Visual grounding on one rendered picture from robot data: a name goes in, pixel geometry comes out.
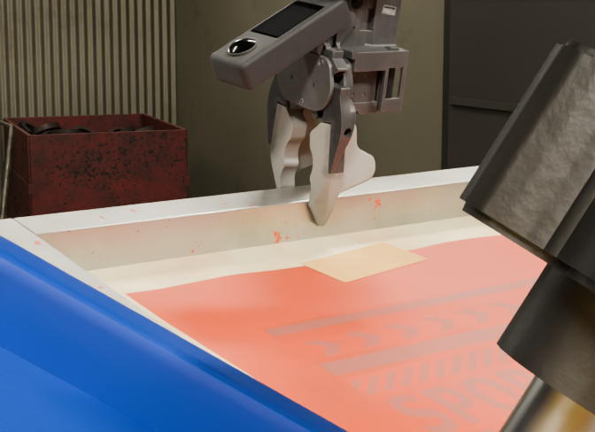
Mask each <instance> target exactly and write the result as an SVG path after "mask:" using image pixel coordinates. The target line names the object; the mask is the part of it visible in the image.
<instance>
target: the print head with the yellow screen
mask: <svg viewBox="0 0 595 432"><path fill-rule="evenodd" d="M460 199H462V200H463V201H465V202H466V203H465V204H464V206H463V208H462V211H464V212H466V213H467V214H469V215H471V216H472V217H474V218H475V219H477V220H479V221H481V222H482V223H483V224H485V225H486V226H488V227H489V228H492V229H493V230H495V231H497V232H498V233H500V234H501V235H503V236H504V237H506V238H507V239H509V240H511V241H512V242H514V243H516V244H518V245H519V246H521V247H522V248H523V249H525V250H526V251H529V252H530V253H532V254H533V255H535V256H537V257H538V258H540V259H542V260H543V261H544V262H546V263H547V264H546V266H545V268H544V270H543V271H542V273H541V274H540V275H539V277H538V278H537V280H536V282H535V283H534V285H533V287H532V288H531V290H530V291H529V293H528V295H527V296H526V297H525V299H524V300H523V302H522V304H521V306H520V307H519V309H518V310H517V312H516V313H515V315H514V317H513V318H512V319H511V321H510V322H509V324H508V326H507V327H506V329H505V331H504V332H503V334H502V335H501V337H500V338H499V340H498V341H497V345H498V347H499V348H500V349H501V350H502V351H504V352H505V353H506V354H507V355H508V356H510V357H511V358H512V359H513V360H515V361H516V362H517V363H519V364H520V365H521V366H523V367H525V368H526V369H527V370H529V371H530V372H531V373H533V375H535V376H534V377H533V379H532V381H531V382H530V384H529V386H528V387H527V389H526V390H525V391H524V393H523V394H522V396H521V398H520V399H519V401H518V403H517V404H516V406H515V407H514V409H513V410H512V411H511V413H510V415H509V416H508V418H507V419H506V421H505V423H504V425H503V426H502V428H501V429H500V431H499V432H595V50H594V49H592V48H590V47H588V46H586V45H584V44H582V43H580V42H576V41H573V40H569V41H568V42H567V43H566V45H565V44H558V43H556V44H555V46H554V47H553V49H552V51H551V53H550V54H549V56H548V57H547V59H546V61H545V62H544V63H543V65H542V67H541V68H540V70H539V71H538V73H537V75H536V77H535V78H534V80H533V81H532V82H531V84H530V85H529V87H528V89H527V91H526V92H525V94H524V95H523V97H522V99H521V101H520V102H519V103H518V105H517V106H516V108H515V109H514V111H513V113H512V115H511V116H510V118H509V119H508V121H507V123H506V124H505V125H504V127H503V129H502V130H501V132H500V133H499V135H498V137H497V139H496V140H495V142H494V143H493V145H492V146H491V148H490V149H489V151H488V153H487V154H486V156H485V157H484V159H483V161H482V163H481V164H480V165H479V166H478V168H477V170H476V171H475V173H474V175H473V177H472V178H471V180H470V181H469V183H468V185H467V186H466V187H465V189H464V190H463V192H462V194H461V195H460ZM0 432H348V431H346V430H345V429H343V428H340V427H339V426H337V425H336V424H334V423H332V422H331V421H329V420H326V419H325V418H323V417H321V416H320V415H318V414H317V413H314V412H312V411H311V410H309V409H307V408H305V407H304V406H302V405H300V404H298V403H297V402H295V401H293V400H291V399H290V398H288V397H285V396H284V395H283V394H281V393H279V392H277V391H276V390H273V389H271V388H270V387H268V386H266V385H265V384H264V383H262V382H259V381H257V380H256V379H254V378H252V377H250V376H249V375H247V374H245V373H244V372H242V371H240V370H238V369H236V368H235V367H233V366H231V365H230V364H228V363H226V362H224V361H222V360H221V359H218V358H216V357H215V356H213V355H212V354H210V353H209V352H207V351H204V350H202V349H201V348H199V347H197V346H196V345H195V344H193V343H190V342H189V341H187V340H185V339H183V338H181V337H180V336H178V335H176V334H175V333H173V332H171V331H169V330H168V329H166V328H163V327H161V326H160V325H159V324H157V323H155V322H154V321H152V320H149V319H148V318H146V317H144V316H142V315H141V314H140V313H138V312H135V311H134V310H132V309H130V308H128V307H127V306H125V305H123V304H121V303H120V302H118V301H116V300H114V299H113V298H111V297H108V296H106V294H104V293H102V292H100V291H99V290H97V289H94V288H93V287H91V286H89V285H88V284H86V283H85V282H82V281H80V280H79V279H77V278H75V277H73V276H72V275H70V274H68V273H66V272H65V271H63V270H61V269H59V268H58V267H56V266H53V265H52V264H51V263H49V262H47V261H45V260H44V259H42V258H39V257H38V256H36V255H35V254H33V253H32V252H30V251H27V250H25V249H24V248H22V247H20V246H18V245H17V244H16V243H13V242H12V241H10V240H8V239H6V238H4V237H3V236H1V235H0Z"/></svg>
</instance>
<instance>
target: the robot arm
mask: <svg viewBox="0 0 595 432"><path fill-rule="evenodd" d="M401 2H402V0H295V1H293V2H292V3H290V4H288V5H287V6H285V7H283V8H282V9H280V10H279V11H278V12H276V13H275V14H273V15H272V16H270V17H268V18H267V19H265V20H263V21H262V22H260V23H259V24H258V25H257V26H255V27H253V28H251V29H250V30H248V31H247V32H245V33H244V34H242V35H240V36H238V37H237V38H236V39H235V40H233V41H232V42H230V43H228V44H227V45H225V46H223V47H222V48H220V49H219V50H217V51H215V52H214V53H213V54H212V55H211V57H210V61H211V64H212V68H213V71H214V73H215V75H216V78H217V79H218V80H219V81H223V82H226V83H228V84H231V85H234V86H237V87H240V88H243V89H248V90H253V89H255V88H256V87H257V86H259V85H260V84H262V83H263V82H265V81H267V80H268V79H270V78H271V77H273V76H274V79H273V81H272V84H271V87H270V90H269V95H268V101H267V135H268V144H269V145H270V154H271V163H272V168H273V172H274V180H275V185H276V188H277V189H281V188H289V187H295V172H297V171H299V170H301V169H303V168H306V167H308V166H310V165H313V170H312V172H311V175H310V183H311V195H310V198H309V201H308V202H307V205H308V208H309V210H310V212H311V214H312V216H313V219H314V221H315V224H316V226H320V227H321V226H325V224H326V223H327V221H328V219H329V217H330V215H331V213H332V212H333V210H334V208H335V205H336V200H337V197H338V196H339V194H340V193H342V192H344V191H346V190H348V189H351V188H353V187H355V186H358V185H360V184H361V183H363V182H365V181H368V180H370V179H371V178H372V176H373V175H374V172H375V159H374V158H373V156H371V155H370V154H368V153H366V152H364V151H363V150H361V149H360V148H359V147H358V145H357V128H356V125H355V121H356V114H365V113H375V112H376V111H378V112H395V111H401V105H402V99H403V93H404V86H405V79H406V67H407V60H408V53H409V50H404V49H401V48H399V47H397V45H396V41H397V35H398V23H399V15H400V9H401ZM400 67H401V71H400V78H399V84H398V97H392V90H393V83H394V77H395V70H396V68H400ZM321 118H322V121H323V122H322V123H321V124H319V125H318V126H317V122H318V119H321Z"/></svg>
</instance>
